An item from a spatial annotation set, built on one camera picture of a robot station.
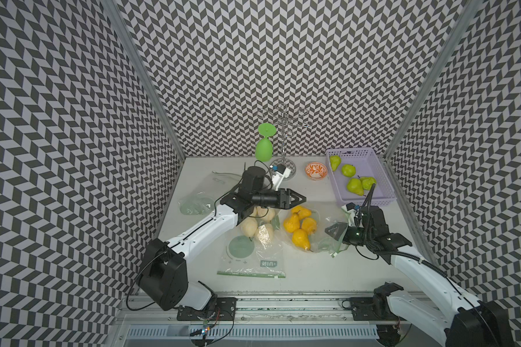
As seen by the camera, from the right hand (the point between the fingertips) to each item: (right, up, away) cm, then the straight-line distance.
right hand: (327, 235), depth 80 cm
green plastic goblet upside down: (-25, +34, +10) cm, 43 cm away
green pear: (+12, +30, +29) cm, 43 cm away
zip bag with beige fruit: (-28, -7, +6) cm, 29 cm away
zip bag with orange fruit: (-2, -4, +3) cm, 5 cm away
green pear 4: (+18, +18, +19) cm, 31 cm away
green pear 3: (+24, +19, +19) cm, 36 cm away
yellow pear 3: (-6, +3, +6) cm, 9 cm away
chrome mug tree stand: (-17, +48, +22) cm, 55 cm away
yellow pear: (-10, -2, +3) cm, 10 cm away
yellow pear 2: (-12, +3, +6) cm, 14 cm away
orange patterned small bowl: (+2, +25, +30) cm, 39 cm away
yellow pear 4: (-8, +7, +10) cm, 14 cm away
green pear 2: (+17, +25, +25) cm, 39 cm away
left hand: (-11, +13, -9) cm, 20 cm away
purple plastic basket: (+30, +29, +34) cm, 54 cm away
